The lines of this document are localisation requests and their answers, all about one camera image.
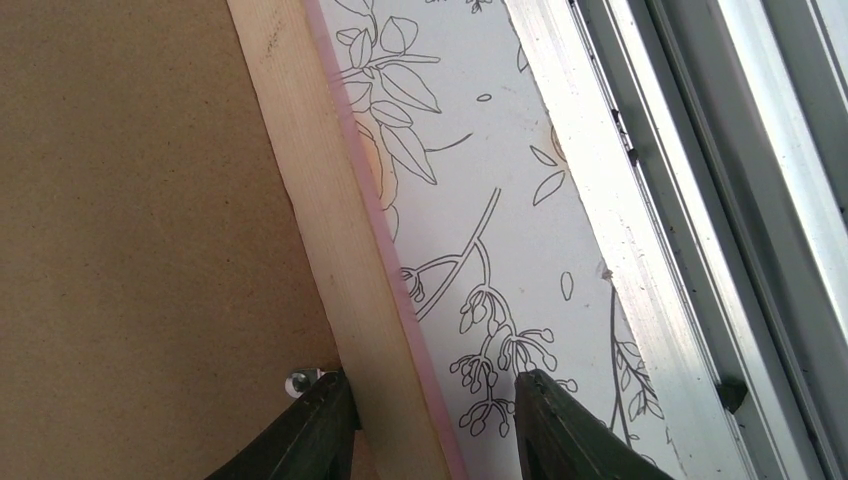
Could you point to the brown frame backing board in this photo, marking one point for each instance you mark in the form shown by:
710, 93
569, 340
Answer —
154, 287

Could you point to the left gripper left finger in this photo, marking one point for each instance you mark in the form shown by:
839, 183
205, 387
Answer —
312, 439

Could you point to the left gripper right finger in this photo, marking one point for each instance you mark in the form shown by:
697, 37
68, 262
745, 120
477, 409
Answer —
558, 438

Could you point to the pink wooden picture frame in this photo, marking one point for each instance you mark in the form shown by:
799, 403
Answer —
326, 173

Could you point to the aluminium mounting rail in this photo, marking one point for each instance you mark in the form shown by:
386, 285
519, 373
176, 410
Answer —
708, 143

